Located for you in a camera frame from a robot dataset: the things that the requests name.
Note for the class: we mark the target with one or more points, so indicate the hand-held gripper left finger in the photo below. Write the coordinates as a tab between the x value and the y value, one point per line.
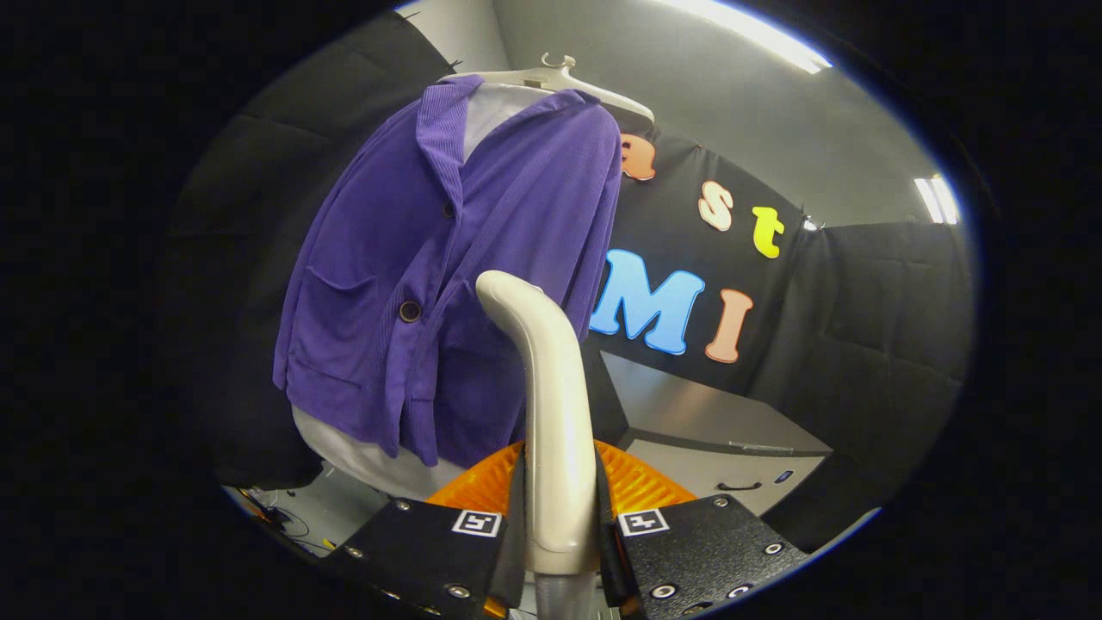
515	534

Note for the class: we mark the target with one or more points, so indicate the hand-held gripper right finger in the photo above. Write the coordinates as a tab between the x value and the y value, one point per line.
604	534

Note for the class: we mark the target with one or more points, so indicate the white garment steamer head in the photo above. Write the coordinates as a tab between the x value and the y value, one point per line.
555	413

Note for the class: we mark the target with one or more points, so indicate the white plastic clothes hanger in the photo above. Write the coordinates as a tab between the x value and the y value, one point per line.
585	86

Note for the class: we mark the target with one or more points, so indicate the grey drawer cabinet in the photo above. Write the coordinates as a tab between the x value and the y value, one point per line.
689	413

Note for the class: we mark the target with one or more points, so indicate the large bright ceiling light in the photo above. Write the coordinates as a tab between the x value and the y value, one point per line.
758	34

